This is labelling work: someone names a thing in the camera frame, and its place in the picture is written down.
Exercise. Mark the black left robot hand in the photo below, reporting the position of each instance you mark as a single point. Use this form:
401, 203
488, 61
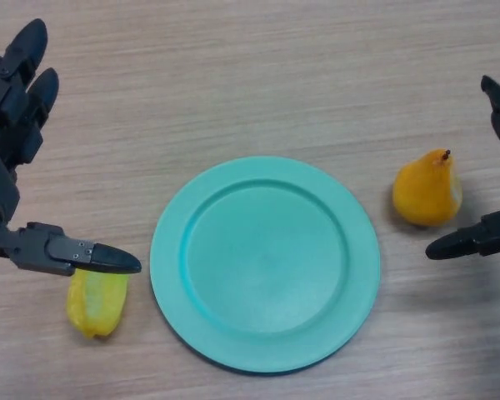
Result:
0, 133

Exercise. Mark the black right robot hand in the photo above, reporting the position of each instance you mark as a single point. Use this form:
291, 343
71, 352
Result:
483, 239

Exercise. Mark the yellow pear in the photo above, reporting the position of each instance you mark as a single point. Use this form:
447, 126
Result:
425, 191

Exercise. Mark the green round plate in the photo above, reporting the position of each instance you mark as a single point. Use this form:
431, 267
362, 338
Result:
264, 266

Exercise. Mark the yellow green starfruit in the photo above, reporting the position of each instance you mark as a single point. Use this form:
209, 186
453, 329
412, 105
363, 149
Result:
96, 304

